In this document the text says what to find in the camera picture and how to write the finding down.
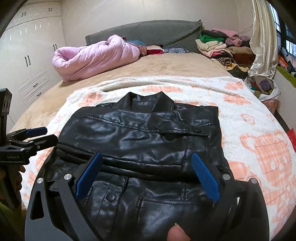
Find black leather jacket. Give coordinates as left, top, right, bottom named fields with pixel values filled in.
left=38, top=91, right=234, bottom=241

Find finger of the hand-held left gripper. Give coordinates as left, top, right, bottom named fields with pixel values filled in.
left=10, top=134, right=59, bottom=150
left=6, top=126, right=48, bottom=139

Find person's left hand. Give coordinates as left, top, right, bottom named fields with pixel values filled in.
left=9, top=164, right=26, bottom=197

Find grey covered headboard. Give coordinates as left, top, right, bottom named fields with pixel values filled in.
left=85, top=20, right=204, bottom=54

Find white bag of clothes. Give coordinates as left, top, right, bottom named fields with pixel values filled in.
left=245, top=75, right=281, bottom=101

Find red bag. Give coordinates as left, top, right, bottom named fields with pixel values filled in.
left=287, top=128, right=296, bottom=151

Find blue floral cloth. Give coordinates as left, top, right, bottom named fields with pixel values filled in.
left=164, top=47, right=190, bottom=54

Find green windowsill cover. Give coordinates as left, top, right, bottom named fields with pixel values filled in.
left=276, top=66, right=296, bottom=87

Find pile of folded clothes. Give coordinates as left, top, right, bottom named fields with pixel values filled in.
left=195, top=28, right=255, bottom=72

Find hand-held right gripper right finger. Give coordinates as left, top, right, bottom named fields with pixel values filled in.
left=188, top=152, right=270, bottom=241

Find white wardrobe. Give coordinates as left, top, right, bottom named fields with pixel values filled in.
left=0, top=0, right=66, bottom=107

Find person's right hand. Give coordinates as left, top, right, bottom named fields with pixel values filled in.
left=167, top=223, right=191, bottom=241

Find clothes heap on windowsill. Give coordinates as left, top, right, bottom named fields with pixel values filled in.
left=277, top=50, right=296, bottom=75

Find white orange printed blanket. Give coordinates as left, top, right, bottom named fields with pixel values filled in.
left=22, top=75, right=295, bottom=237

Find cream satin curtain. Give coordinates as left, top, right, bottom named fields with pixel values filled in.
left=250, top=0, right=278, bottom=75

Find barred window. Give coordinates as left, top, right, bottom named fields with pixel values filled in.
left=268, top=0, right=296, bottom=56

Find pink quilt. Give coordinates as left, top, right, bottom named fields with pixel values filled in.
left=52, top=35, right=142, bottom=82

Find red pillow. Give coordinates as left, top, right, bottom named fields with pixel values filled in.
left=146, top=45, right=165, bottom=55

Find teal cloth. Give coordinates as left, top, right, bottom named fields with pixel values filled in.
left=126, top=40, right=147, bottom=47

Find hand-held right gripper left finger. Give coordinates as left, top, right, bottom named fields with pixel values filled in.
left=24, top=152, right=103, bottom=241

